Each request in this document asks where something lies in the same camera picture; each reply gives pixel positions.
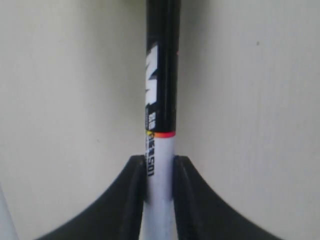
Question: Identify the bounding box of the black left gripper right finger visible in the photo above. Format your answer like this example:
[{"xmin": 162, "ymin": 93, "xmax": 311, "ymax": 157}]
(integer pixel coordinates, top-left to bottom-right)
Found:
[{"xmin": 172, "ymin": 155, "xmax": 279, "ymax": 240}]

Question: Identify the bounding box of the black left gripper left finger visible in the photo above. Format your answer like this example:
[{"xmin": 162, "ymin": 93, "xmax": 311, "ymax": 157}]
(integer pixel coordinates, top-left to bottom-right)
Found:
[{"xmin": 40, "ymin": 155, "xmax": 146, "ymax": 240}]

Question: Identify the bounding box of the black and white marker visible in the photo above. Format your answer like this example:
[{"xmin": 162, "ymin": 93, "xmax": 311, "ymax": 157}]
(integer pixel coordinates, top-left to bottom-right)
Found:
[{"xmin": 143, "ymin": 0, "xmax": 181, "ymax": 240}]

